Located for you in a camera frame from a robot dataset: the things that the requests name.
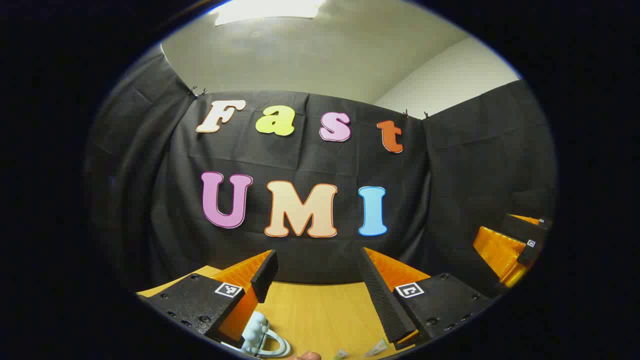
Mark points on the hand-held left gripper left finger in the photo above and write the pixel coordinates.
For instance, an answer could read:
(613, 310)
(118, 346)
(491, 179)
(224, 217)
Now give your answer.
(265, 275)

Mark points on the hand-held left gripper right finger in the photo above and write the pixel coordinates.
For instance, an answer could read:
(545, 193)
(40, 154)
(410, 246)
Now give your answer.
(382, 300)

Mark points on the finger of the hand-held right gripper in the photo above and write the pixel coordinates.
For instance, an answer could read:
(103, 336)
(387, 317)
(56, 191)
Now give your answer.
(500, 250)
(522, 227)

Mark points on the light blue bumpy suitcase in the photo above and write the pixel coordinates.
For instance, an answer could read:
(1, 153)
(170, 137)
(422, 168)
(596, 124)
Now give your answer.
(256, 327)

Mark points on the black backdrop cloth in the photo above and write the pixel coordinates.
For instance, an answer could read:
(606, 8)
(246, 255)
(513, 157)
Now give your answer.
(320, 160)

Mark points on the ceiling light panel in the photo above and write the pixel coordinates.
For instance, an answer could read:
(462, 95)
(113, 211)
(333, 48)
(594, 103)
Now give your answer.
(270, 10)

